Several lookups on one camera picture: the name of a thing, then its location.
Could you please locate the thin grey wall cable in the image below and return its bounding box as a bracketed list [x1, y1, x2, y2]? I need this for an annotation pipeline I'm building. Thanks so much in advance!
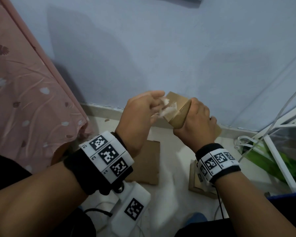
[213, 82, 296, 220]

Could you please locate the person's right forearm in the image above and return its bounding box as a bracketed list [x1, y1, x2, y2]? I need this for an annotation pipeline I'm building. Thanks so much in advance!
[216, 171, 296, 237]

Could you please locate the black right camera cable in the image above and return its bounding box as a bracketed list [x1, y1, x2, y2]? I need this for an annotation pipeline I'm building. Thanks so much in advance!
[216, 187, 225, 220]

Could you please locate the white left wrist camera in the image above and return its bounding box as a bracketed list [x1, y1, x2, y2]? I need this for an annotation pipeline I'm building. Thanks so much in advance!
[111, 181, 151, 237]

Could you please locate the person's right blue shoe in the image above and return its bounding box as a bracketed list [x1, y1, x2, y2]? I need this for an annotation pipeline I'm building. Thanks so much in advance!
[185, 212, 208, 226]

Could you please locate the left wrist marker band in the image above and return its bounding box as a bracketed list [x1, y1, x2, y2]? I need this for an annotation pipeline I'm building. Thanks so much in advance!
[63, 130, 135, 195]

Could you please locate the blue plastic bin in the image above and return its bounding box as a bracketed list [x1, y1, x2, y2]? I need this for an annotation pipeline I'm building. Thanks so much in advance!
[267, 189, 296, 200]

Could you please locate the green plastic bag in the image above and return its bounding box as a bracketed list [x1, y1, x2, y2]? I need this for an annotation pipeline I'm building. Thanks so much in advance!
[244, 143, 296, 184]

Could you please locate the wrist marker band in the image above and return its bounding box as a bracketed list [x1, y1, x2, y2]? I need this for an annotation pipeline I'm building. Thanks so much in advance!
[63, 130, 135, 195]
[195, 143, 241, 184]

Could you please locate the person's left forearm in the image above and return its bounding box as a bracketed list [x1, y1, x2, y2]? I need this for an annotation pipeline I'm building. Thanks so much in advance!
[0, 161, 88, 237]

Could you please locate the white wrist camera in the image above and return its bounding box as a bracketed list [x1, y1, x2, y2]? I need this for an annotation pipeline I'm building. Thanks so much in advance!
[111, 181, 151, 237]
[197, 168, 216, 194]

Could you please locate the coiled white cable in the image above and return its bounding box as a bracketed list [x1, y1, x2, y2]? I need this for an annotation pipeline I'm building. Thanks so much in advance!
[234, 135, 258, 151]

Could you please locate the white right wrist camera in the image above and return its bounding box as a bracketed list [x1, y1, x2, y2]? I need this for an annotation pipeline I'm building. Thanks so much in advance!
[197, 168, 216, 194]

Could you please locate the pink floral bedsheet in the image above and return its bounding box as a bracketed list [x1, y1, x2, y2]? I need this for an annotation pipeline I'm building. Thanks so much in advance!
[0, 0, 93, 173]

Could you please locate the black camera cable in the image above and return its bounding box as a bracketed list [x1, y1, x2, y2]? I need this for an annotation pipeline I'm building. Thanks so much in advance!
[84, 208, 113, 218]
[216, 187, 225, 220]

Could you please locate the right wrist marker band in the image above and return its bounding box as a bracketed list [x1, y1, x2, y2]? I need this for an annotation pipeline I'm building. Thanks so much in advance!
[195, 143, 241, 184]

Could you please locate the black left camera cable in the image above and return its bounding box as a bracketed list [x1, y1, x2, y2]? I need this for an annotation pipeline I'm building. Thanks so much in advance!
[84, 208, 113, 218]

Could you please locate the person's left hand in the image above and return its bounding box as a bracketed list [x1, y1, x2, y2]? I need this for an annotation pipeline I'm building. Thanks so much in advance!
[114, 90, 166, 159]

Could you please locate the taped brown cardboard box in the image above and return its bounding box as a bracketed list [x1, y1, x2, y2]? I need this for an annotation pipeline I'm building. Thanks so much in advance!
[124, 140, 161, 185]

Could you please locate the person's right hand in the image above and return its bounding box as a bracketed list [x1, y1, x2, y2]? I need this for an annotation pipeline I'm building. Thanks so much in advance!
[173, 97, 217, 154]

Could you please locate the white metal rack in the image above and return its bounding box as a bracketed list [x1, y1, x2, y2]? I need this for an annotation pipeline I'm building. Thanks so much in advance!
[251, 101, 296, 193]

